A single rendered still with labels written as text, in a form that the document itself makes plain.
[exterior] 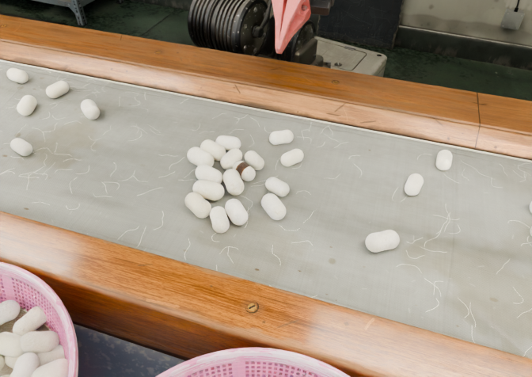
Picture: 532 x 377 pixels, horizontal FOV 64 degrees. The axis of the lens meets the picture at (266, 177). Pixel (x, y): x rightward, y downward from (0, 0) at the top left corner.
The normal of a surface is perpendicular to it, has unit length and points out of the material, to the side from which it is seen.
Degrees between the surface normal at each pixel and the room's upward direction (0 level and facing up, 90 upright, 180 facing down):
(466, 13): 88
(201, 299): 0
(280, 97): 45
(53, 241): 0
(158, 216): 0
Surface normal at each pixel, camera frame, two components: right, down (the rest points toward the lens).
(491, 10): -0.35, 0.61
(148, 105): 0.01, -0.73
